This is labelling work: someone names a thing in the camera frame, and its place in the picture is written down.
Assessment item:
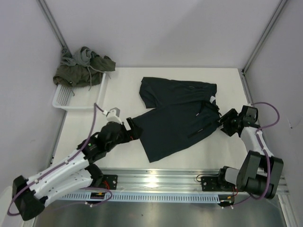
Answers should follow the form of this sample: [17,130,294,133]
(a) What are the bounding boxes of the dark navy shorts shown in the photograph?
[133,77,220,163]

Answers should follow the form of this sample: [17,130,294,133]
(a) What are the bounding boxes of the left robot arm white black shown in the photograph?
[12,118,143,221]

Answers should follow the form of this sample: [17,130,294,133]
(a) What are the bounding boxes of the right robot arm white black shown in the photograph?
[216,105,284,200]

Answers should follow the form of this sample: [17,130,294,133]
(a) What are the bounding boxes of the olive green shorts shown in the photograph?
[53,55,116,87]

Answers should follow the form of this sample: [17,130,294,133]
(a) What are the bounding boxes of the white plastic basket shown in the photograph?
[52,73,109,112]

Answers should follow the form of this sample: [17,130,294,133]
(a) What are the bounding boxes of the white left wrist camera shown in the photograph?
[102,107,122,124]

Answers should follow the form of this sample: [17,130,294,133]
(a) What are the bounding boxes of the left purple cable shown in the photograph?
[6,103,113,216]

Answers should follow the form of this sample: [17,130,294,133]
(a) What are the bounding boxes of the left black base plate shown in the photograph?
[99,175,118,190]

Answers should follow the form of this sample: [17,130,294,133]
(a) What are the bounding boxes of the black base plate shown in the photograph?
[201,176,235,192]
[99,175,118,190]

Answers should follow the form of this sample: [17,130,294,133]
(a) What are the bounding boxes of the aluminium mounting rail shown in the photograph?
[99,167,290,195]

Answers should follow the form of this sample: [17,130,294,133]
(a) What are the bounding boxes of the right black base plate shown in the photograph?
[201,176,235,192]

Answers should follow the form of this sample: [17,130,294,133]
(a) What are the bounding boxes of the slotted grey cable duct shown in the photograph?
[60,191,220,204]

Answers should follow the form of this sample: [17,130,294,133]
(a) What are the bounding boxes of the grey shorts with drawstring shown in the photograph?
[61,46,97,68]

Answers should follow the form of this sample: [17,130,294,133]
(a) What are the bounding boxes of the right aluminium corner post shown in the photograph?
[241,0,289,76]

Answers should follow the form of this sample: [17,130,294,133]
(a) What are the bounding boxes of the aluminium corner post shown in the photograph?
[37,0,70,52]
[241,0,289,76]

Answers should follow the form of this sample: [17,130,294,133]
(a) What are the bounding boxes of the left aluminium corner post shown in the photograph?
[37,0,70,52]

